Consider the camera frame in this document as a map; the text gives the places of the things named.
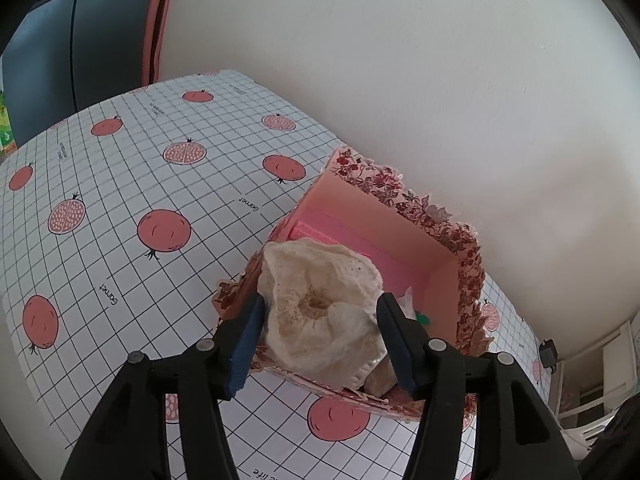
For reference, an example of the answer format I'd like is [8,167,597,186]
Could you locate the pink floral cardboard box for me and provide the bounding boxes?
[212,146,496,423]

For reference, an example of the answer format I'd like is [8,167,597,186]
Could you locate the black power adapter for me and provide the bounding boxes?
[537,338,558,368]

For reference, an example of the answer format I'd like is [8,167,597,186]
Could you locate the white storage shelf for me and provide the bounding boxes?
[555,320,640,411]

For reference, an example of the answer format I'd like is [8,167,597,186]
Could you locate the white lattice frame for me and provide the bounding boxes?
[557,405,626,461]

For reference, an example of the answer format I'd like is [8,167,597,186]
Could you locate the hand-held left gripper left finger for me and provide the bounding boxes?
[60,292,266,480]

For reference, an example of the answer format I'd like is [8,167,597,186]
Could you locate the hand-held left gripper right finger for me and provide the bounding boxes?
[376,291,583,480]

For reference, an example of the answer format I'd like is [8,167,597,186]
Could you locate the pomegranate checked desktop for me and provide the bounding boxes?
[0,69,556,480]

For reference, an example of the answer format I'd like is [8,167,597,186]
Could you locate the cream lace cloth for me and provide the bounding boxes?
[257,239,401,396]

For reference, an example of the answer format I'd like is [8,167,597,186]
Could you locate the green printed box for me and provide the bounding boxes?
[0,90,18,153]

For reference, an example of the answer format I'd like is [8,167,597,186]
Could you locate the pink board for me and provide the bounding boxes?
[139,0,178,86]

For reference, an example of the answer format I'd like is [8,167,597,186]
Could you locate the pink hair roller clip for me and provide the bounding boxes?
[290,217,361,251]

